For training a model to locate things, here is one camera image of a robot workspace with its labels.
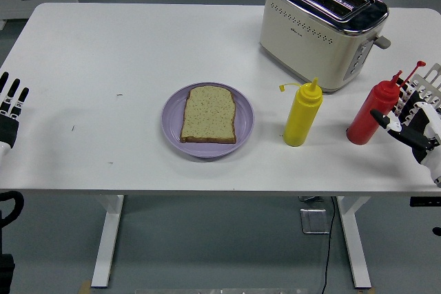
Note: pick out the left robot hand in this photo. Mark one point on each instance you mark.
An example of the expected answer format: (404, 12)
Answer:
(8, 125)

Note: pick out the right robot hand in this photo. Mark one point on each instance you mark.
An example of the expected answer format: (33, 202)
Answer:
(417, 125)

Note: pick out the red squeeze bottle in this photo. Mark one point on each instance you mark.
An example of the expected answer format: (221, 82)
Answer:
(365, 122)

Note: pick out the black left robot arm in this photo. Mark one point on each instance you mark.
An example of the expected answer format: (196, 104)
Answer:
(15, 202)

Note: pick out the bread slice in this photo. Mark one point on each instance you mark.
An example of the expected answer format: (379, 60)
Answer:
(208, 115)

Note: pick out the black table control panel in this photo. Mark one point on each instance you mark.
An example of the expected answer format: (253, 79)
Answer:
(425, 201)

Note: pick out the yellow squeeze bottle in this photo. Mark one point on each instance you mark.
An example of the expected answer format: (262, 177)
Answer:
(301, 118)

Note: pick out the white table leg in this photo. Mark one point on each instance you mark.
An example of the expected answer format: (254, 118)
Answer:
(107, 239)
(355, 239)

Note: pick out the cream and chrome toaster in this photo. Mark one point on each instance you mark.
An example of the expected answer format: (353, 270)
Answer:
(303, 46)

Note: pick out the metal floor plate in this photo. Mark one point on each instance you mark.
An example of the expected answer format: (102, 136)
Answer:
(315, 221)

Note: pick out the purple round plate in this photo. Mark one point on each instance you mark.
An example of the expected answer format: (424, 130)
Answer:
(244, 118)

